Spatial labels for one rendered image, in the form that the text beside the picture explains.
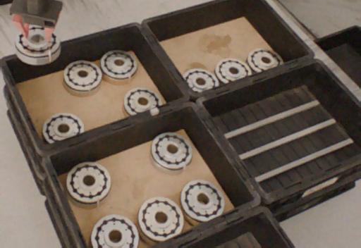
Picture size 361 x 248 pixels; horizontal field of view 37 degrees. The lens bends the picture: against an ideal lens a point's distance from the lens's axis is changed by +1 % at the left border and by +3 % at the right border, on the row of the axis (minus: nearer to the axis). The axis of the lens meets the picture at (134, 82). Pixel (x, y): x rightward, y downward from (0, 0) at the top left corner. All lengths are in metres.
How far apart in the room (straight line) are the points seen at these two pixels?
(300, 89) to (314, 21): 1.59
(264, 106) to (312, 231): 0.34
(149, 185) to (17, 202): 0.34
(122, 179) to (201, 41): 0.53
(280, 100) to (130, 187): 0.51
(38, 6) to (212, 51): 0.63
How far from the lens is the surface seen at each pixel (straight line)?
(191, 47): 1.57
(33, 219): 1.36
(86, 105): 1.38
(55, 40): 1.24
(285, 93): 1.54
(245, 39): 1.64
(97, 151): 1.25
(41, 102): 1.38
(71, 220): 1.11
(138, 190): 1.26
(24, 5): 1.15
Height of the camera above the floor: 1.94
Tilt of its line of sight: 50 degrees down
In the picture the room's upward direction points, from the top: 10 degrees clockwise
